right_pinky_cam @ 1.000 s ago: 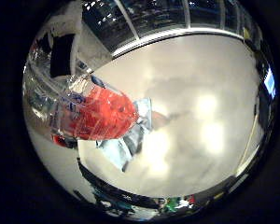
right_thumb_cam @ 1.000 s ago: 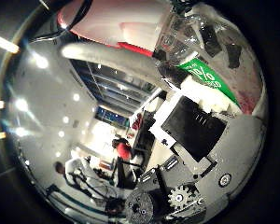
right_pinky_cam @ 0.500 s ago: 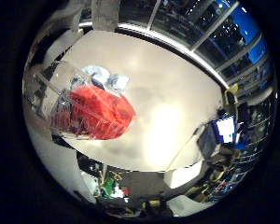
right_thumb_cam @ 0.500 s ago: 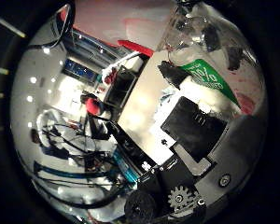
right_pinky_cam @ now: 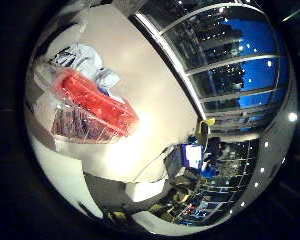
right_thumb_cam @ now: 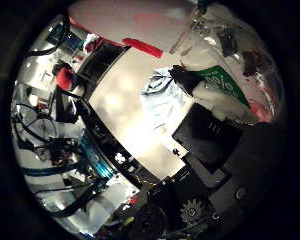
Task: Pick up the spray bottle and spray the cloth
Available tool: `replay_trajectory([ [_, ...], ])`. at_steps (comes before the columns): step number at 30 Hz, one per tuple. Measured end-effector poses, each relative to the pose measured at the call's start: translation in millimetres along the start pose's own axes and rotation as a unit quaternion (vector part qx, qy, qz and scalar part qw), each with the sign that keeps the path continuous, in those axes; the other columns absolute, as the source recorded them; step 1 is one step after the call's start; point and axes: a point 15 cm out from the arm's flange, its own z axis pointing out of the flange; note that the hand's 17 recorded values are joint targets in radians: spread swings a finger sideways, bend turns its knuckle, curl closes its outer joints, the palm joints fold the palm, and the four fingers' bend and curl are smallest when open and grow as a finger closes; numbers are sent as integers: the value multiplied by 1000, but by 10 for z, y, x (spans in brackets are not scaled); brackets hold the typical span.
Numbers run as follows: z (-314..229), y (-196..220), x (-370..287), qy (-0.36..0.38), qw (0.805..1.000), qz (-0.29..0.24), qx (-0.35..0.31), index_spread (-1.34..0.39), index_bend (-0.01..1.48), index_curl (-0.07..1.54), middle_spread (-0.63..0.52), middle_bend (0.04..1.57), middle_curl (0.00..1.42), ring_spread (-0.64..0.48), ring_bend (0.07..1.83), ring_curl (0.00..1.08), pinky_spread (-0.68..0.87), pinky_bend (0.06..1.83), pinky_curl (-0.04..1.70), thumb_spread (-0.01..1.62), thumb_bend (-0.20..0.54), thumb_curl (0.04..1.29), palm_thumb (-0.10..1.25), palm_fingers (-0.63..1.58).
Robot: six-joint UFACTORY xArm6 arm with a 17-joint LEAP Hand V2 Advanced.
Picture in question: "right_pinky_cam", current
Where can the white box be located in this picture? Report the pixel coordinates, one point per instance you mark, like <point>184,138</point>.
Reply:
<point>145,190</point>

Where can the yellow plastic object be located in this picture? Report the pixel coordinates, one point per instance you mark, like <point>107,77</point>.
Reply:
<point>204,128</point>

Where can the light blue crumpled cloth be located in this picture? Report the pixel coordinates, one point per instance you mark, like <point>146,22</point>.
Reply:
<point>86,61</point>

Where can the computer monitor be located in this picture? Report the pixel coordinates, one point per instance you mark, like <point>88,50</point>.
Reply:
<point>193,155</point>

